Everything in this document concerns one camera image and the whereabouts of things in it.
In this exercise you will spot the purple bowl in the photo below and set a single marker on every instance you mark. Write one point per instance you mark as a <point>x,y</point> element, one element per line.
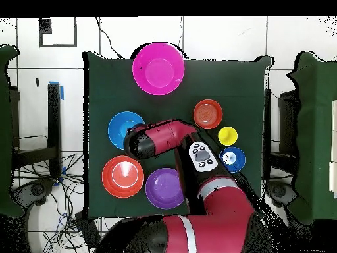
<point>163,188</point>

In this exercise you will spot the small orange bowl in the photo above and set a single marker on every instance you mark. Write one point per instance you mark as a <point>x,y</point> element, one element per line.
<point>208,114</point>

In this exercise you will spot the large orange bowl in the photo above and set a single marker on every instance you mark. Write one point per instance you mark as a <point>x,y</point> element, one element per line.
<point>123,176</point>

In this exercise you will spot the black caster base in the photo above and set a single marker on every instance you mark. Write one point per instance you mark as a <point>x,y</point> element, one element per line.
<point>279,191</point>
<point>36,189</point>

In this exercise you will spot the light blue bowl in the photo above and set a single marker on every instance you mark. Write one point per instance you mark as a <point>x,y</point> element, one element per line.
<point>118,126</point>

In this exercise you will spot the large pink bowl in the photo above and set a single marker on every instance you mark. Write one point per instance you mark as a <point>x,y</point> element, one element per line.
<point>158,68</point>

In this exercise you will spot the small dark blue bowl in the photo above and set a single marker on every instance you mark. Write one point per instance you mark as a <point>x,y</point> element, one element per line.
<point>237,160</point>

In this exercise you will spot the yellow cup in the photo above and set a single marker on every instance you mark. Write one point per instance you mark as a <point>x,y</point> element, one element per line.
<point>227,135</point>

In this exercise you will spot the dark green tablecloth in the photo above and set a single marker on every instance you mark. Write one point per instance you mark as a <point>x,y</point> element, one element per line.
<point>237,79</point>

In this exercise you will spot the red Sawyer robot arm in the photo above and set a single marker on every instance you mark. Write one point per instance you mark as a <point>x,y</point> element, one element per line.
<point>223,224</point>

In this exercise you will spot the blue tape strip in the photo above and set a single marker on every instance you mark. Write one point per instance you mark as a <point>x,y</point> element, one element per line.
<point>62,93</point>

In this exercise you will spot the green cloth covered table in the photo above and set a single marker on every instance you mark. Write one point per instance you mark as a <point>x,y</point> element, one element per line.
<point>8,131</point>
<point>316,131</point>

